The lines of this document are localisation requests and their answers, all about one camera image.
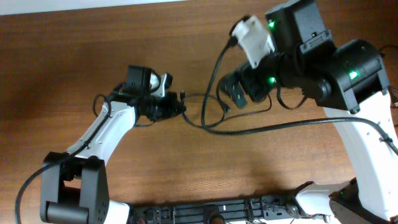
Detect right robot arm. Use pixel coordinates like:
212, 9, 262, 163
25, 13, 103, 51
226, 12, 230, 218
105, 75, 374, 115
220, 1, 397, 223

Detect right camera cable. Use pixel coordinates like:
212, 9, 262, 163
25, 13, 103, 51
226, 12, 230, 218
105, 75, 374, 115
200, 18, 398, 156

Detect left camera cable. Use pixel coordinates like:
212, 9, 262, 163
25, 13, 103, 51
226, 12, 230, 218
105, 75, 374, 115
14, 82, 128, 224

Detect thick black USB cable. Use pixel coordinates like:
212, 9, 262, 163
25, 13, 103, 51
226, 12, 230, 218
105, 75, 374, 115
180, 90, 274, 130

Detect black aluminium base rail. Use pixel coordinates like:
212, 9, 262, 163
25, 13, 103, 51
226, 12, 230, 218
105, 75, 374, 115
127, 195, 316, 224

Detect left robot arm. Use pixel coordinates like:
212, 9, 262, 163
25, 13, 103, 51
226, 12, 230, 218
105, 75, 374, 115
40, 65, 186, 224

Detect camera cable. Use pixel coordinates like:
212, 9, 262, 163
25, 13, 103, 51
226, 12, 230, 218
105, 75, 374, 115
200, 18, 398, 156
14, 82, 128, 224

